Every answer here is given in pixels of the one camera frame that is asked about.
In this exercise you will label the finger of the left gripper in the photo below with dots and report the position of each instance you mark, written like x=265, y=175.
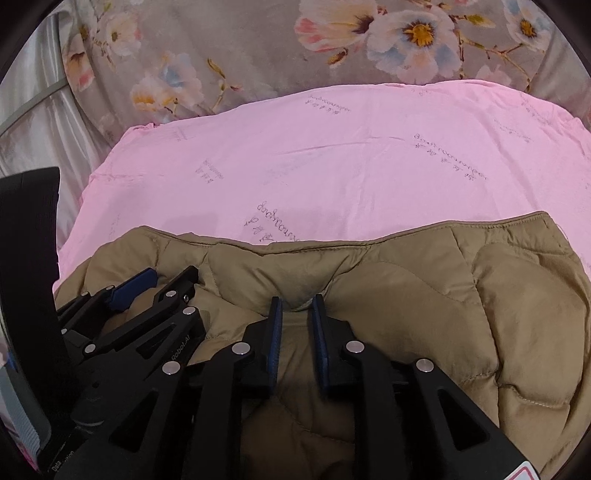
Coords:
x=159, y=337
x=110, y=300

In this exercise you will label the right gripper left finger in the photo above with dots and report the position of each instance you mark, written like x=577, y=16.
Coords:
x=200, y=426

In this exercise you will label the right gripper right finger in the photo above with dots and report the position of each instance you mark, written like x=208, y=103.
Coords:
x=412, y=421

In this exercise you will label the khaki quilted puffer jacket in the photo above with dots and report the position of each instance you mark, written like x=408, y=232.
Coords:
x=503, y=308

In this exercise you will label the silver satin curtain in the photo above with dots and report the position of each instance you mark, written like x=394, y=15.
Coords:
x=42, y=124

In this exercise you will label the grey floral blanket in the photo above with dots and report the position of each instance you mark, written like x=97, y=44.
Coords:
x=138, y=62

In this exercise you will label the pink bed sheet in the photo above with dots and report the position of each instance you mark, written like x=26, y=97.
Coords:
x=343, y=163

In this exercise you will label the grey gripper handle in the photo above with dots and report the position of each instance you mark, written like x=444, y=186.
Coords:
x=21, y=413

